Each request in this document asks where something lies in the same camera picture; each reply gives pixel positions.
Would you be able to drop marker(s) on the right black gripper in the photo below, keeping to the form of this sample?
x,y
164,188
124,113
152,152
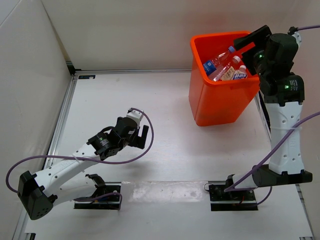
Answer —
x,y
255,37

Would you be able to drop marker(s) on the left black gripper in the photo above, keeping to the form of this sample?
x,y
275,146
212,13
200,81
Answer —
x,y
139,141

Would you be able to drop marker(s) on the white blue label bottle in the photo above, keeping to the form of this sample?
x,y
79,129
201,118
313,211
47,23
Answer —
x,y
240,73

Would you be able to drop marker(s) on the yellow label plastic bottle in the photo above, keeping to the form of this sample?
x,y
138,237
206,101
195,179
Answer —
x,y
223,69

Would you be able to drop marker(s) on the blue label purple cap bottle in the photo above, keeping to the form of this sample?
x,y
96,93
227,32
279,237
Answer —
x,y
211,65

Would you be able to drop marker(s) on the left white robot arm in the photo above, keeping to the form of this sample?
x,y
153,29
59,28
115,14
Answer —
x,y
67,180

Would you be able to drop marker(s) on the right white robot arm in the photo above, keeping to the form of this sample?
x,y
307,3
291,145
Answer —
x,y
283,97

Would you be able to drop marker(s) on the orange plastic bin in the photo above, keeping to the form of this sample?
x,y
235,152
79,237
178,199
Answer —
x,y
221,102

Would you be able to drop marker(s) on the blue label sticker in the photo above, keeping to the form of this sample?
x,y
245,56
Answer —
x,y
86,77

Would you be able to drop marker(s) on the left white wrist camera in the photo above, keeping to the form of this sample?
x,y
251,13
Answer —
x,y
135,115

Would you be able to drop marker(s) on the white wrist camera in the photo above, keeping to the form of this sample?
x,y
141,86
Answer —
x,y
293,31
135,115

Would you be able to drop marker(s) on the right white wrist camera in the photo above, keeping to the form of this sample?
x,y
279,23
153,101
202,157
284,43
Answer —
x,y
293,31

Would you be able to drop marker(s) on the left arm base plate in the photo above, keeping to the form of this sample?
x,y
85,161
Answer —
x,y
111,202

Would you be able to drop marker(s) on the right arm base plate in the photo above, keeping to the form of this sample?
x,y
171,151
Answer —
x,y
221,201

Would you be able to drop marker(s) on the aluminium table frame rail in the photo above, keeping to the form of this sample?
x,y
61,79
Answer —
x,y
19,233

